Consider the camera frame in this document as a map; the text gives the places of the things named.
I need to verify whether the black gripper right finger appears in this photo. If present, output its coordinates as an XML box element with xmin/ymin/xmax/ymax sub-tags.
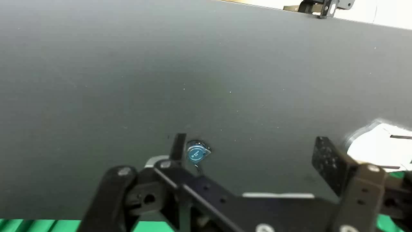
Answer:
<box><xmin>310</xmin><ymin>135</ymin><xmax>412</xmax><ymax>232</ymax></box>

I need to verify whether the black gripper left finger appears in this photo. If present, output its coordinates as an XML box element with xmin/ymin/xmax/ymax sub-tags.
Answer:
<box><xmin>77</xmin><ymin>132</ymin><xmax>189</xmax><ymax>232</ymax></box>

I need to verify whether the clear acrylic plate with posts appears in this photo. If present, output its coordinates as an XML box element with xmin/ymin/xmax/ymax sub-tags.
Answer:
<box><xmin>341</xmin><ymin>119</ymin><xmax>412</xmax><ymax>174</ymax></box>

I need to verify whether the blue round measuring tape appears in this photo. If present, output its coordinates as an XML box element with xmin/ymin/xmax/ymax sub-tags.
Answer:
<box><xmin>186</xmin><ymin>138</ymin><xmax>214</xmax><ymax>169</ymax></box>

